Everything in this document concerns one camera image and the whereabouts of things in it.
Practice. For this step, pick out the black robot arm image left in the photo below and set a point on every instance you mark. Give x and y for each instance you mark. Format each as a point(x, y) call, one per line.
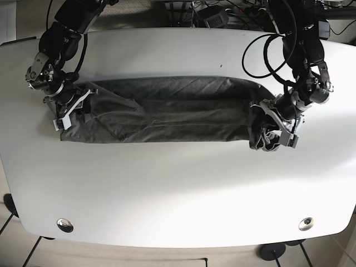
point(62, 49)

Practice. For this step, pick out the silver table grommet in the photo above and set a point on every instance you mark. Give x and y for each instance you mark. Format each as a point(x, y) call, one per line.
point(306, 224)
point(65, 225)

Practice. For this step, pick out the right silver table grommet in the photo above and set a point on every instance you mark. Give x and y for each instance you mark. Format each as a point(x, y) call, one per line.
point(306, 224)

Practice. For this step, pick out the round black stand base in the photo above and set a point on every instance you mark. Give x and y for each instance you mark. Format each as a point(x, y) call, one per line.
point(271, 252)

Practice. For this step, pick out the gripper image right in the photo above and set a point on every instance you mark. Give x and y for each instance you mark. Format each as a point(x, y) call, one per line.
point(285, 114)

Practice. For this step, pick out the black power box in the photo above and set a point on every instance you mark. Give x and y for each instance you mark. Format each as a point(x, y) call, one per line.
point(212, 17)

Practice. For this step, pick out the dark grey T-shirt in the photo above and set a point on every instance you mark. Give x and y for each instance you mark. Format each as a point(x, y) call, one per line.
point(168, 109)

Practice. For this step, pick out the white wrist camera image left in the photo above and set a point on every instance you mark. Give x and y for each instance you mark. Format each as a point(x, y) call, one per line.
point(62, 123)

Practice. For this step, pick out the left silver table grommet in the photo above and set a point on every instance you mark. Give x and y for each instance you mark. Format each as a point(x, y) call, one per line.
point(65, 225)

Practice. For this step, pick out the grey wrist camera image right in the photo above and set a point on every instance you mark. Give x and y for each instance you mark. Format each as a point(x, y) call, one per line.
point(288, 139)

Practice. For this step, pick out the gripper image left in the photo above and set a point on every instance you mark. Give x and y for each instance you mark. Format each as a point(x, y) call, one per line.
point(67, 101)

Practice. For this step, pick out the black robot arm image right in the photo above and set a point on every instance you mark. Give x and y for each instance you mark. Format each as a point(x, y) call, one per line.
point(304, 53)

